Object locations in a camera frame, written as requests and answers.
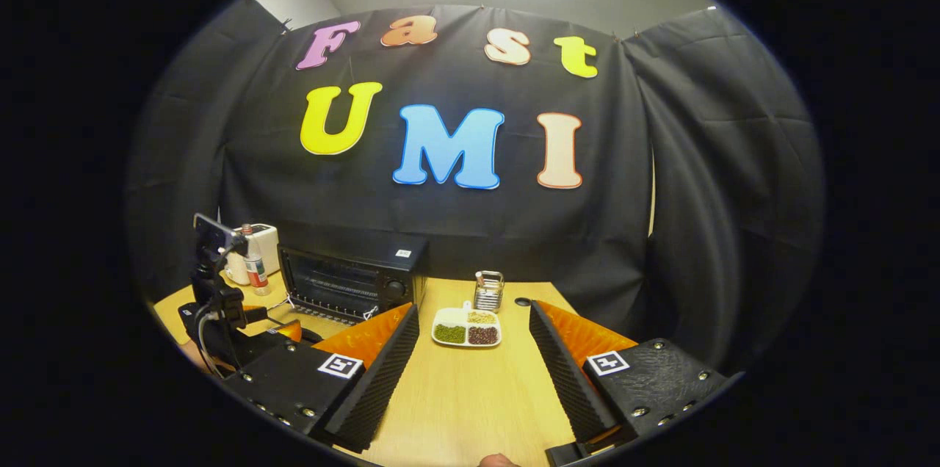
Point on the white divided plate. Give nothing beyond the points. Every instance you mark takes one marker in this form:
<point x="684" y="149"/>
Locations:
<point x="452" y="319"/>

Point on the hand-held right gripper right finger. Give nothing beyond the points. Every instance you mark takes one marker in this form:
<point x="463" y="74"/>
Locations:
<point x="565" y="379"/>

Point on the white toaster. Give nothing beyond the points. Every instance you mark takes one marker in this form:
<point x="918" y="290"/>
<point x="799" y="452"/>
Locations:
<point x="264" y="243"/>

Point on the pile of yellow soybeans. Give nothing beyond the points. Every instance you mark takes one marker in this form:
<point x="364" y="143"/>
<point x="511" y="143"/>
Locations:
<point x="481" y="317"/>

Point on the black electric oven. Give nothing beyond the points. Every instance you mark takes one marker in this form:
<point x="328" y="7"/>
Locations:
<point x="345" y="276"/>

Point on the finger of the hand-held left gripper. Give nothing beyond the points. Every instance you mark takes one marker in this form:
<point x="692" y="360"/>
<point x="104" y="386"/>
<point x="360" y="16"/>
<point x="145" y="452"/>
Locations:
<point x="294" y="330"/>

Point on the clear bottle with red label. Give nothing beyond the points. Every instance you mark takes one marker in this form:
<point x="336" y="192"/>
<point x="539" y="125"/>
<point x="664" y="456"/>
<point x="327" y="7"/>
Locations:
<point x="256" y="272"/>

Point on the pile of green beans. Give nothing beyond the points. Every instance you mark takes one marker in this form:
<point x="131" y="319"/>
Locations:
<point x="449" y="333"/>

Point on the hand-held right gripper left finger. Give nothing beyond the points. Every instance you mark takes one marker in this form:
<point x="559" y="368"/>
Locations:
<point x="382" y="386"/>

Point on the black backdrop cloth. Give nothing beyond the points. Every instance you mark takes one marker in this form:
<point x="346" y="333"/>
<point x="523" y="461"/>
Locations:
<point x="440" y="232"/>

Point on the pile of dark red beans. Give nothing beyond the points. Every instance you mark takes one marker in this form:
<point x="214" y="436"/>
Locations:
<point x="482" y="335"/>

